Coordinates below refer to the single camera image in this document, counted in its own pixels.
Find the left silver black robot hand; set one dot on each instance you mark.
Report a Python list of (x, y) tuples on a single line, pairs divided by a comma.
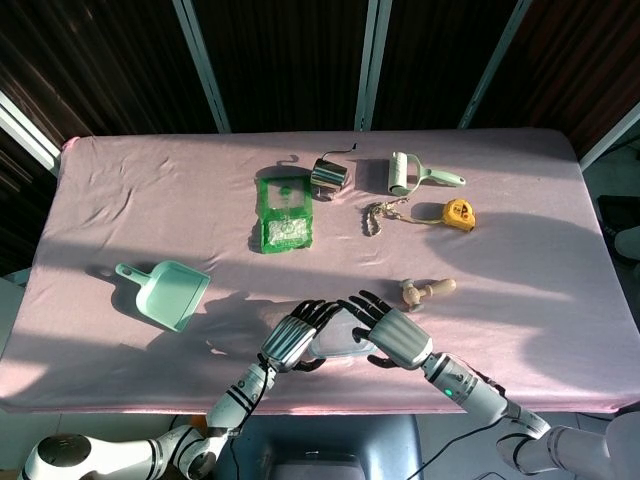
[(287, 340)]

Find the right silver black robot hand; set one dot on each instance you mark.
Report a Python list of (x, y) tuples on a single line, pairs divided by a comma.
[(400, 337)]

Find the clear plastic food container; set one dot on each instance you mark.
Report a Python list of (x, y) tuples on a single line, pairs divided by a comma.
[(320, 353)]

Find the clear lid with blue rim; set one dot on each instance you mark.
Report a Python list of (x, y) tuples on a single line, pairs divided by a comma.
[(340, 335)]

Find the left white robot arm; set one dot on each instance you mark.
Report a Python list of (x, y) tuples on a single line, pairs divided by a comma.
[(235, 400)]

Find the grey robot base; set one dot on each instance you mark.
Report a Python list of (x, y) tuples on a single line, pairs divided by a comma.
[(330, 440)]

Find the wooden massage hammer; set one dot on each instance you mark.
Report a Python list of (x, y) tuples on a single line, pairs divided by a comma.
[(440, 287)]

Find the green snack bag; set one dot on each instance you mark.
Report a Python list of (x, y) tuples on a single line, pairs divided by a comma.
[(285, 235)]

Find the mint green plastic dustpan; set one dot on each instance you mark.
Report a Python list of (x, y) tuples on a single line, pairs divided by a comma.
[(170, 295)]

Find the yellow tape measure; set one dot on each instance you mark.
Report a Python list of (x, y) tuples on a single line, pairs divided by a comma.
[(459, 215)]

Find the mint green lint roller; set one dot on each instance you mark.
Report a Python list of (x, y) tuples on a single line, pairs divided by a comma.
[(399, 172)]

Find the stainless steel cup with hook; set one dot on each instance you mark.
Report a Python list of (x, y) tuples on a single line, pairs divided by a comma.
[(327, 175)]

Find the pink tablecloth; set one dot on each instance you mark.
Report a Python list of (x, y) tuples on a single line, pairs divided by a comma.
[(150, 200)]

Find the light blue partition post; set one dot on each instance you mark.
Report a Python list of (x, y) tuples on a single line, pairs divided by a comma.
[(492, 65), (205, 70), (27, 132), (612, 132), (372, 65)]

